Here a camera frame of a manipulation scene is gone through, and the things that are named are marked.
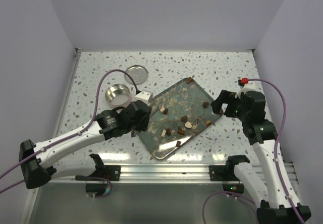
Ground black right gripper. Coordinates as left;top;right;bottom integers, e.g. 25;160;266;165
210;89;250;122

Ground metal serving tongs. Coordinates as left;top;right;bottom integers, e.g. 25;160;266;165
128;98;162;138

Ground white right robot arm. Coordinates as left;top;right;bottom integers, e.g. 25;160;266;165
210;90;311;223

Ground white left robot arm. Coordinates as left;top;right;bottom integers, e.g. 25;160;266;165
19;100;151;189

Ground dark heart chocolate right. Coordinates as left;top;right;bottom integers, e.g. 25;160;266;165
202;102;209;108

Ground dark cup chocolate lower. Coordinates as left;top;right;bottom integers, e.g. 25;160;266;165
166;128;172;136

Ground round metal tin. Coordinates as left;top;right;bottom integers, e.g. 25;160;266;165
105;84;132;109

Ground round metal tin lid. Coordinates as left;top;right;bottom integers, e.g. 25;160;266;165
126;65;148;85

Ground blossom pattern teal tray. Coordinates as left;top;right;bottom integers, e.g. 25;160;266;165
138;77;223;163

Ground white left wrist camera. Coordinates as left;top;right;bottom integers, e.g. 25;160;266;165
134;90;153;105

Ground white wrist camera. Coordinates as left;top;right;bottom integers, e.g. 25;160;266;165
134;90;153;105
235;78;256;98

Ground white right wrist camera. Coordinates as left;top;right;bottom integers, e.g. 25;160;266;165
235;78;256;98

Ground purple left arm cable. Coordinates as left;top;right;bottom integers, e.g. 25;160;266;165
0;69;140;199

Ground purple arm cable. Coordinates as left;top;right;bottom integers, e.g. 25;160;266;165
201;79;306;224
0;69;140;199

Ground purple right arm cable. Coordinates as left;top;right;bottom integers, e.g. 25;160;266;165
201;79;306;224

